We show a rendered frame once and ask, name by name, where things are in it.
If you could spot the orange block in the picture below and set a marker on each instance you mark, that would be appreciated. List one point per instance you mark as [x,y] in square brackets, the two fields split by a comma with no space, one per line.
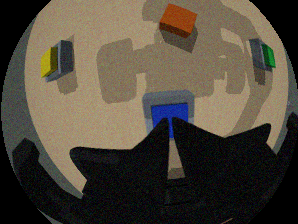
[178,20]

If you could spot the blue button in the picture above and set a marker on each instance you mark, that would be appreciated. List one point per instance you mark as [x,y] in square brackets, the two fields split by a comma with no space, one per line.
[167,104]

